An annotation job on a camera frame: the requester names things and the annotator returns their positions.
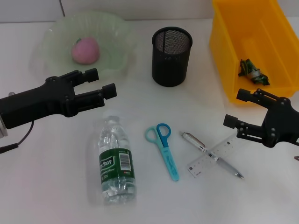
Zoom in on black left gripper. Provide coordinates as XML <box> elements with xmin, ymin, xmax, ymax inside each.
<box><xmin>0</xmin><ymin>68</ymin><xmax>99</xmax><ymax>130</ymax></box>

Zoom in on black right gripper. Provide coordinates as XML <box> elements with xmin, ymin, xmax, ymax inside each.
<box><xmin>223</xmin><ymin>88</ymin><xmax>299</xmax><ymax>148</ymax></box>

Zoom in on pink toy peach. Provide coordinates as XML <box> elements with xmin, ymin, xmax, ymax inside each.
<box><xmin>71</xmin><ymin>37</ymin><xmax>100</xmax><ymax>65</ymax></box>

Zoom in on green plastic wrapper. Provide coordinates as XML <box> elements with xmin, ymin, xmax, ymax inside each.
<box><xmin>237</xmin><ymin>58</ymin><xmax>271</xmax><ymax>86</ymax></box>

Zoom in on clear green-label water bottle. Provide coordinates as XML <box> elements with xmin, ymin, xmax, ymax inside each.
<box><xmin>97</xmin><ymin>115</ymin><xmax>137</xmax><ymax>206</ymax></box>

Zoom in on pale green fruit plate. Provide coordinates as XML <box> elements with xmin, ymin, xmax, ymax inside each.
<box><xmin>32</xmin><ymin>10</ymin><xmax>138</xmax><ymax>81</ymax></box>

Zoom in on clear silver pen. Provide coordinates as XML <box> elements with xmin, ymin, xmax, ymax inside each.
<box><xmin>181</xmin><ymin>131</ymin><xmax>245</xmax><ymax>180</ymax></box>

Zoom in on transparent plastic ruler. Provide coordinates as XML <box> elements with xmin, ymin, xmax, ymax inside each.
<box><xmin>186</xmin><ymin>136</ymin><xmax>239</xmax><ymax>178</ymax></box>

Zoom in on black mesh pen holder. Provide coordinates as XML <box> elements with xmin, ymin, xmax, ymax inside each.
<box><xmin>151</xmin><ymin>27</ymin><xmax>193</xmax><ymax>87</ymax></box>

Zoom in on teal blue scissors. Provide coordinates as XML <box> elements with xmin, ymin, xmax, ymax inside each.
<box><xmin>144</xmin><ymin>123</ymin><xmax>180</xmax><ymax>182</ymax></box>

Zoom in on yellow plastic bin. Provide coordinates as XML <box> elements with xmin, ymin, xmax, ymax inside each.
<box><xmin>209</xmin><ymin>0</ymin><xmax>299</xmax><ymax>105</ymax></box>

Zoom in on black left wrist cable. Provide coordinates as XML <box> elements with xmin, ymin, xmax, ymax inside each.
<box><xmin>0</xmin><ymin>121</ymin><xmax>35</xmax><ymax>154</ymax></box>

